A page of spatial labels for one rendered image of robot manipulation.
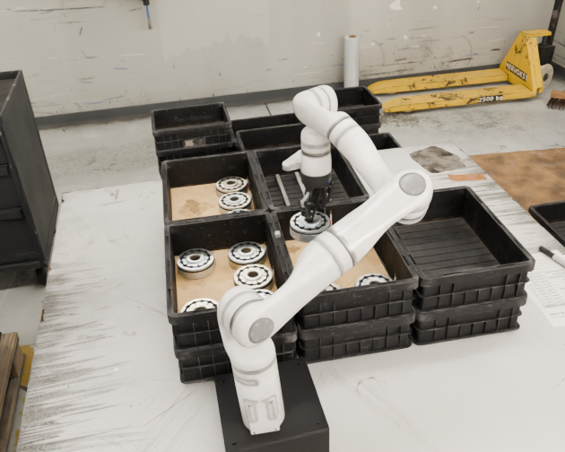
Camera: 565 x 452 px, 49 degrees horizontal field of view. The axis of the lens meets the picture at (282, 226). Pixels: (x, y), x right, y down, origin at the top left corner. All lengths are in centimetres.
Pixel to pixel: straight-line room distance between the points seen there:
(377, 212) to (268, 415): 47
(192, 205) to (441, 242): 79
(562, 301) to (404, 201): 78
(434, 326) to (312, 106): 65
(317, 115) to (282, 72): 357
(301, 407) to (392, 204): 49
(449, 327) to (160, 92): 362
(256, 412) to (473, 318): 65
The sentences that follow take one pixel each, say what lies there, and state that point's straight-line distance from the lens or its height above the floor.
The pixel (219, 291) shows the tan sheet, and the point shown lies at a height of 83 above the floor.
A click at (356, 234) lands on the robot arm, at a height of 117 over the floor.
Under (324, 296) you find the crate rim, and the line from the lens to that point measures 145.
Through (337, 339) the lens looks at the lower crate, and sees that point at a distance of 157.
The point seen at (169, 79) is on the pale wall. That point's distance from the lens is 486.
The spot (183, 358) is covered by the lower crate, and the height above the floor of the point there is 80.
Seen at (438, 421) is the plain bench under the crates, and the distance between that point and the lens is 151.
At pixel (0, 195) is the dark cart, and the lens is 299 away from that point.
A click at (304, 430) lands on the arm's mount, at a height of 78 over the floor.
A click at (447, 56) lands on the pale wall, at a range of 539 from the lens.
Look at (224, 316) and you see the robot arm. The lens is 118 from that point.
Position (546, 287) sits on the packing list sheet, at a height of 70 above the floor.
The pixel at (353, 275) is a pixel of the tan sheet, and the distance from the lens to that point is 167.
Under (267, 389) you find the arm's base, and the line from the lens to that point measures 128.
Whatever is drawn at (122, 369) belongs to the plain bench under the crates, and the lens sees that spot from 167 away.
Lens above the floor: 185
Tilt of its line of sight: 33 degrees down
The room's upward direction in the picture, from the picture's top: 3 degrees counter-clockwise
